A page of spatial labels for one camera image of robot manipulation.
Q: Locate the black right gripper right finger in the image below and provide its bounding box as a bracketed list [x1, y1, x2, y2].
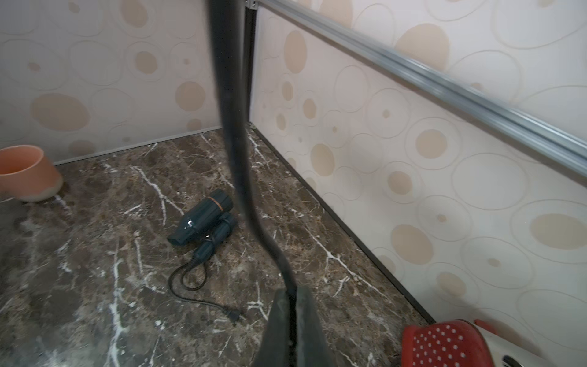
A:
[293, 287, 336, 367]

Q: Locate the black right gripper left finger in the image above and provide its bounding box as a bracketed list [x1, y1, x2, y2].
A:
[252, 289, 294, 367]

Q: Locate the dark green hair dryer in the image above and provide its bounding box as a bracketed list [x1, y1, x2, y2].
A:
[168, 189, 238, 266]

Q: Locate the black pink dryer cord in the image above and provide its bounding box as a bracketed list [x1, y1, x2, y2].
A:
[205, 0, 299, 299]

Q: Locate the red polka dot toaster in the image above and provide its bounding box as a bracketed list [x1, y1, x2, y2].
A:
[400, 320, 552, 367]

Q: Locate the orange ceramic mug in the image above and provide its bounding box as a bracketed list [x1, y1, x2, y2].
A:
[1, 145, 64, 203]

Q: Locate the silver aluminium rail back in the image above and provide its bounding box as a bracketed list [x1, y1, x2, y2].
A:
[255, 1, 586, 177]

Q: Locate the black corner frame post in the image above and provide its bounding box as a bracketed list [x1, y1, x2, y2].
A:
[242, 0, 258, 125]

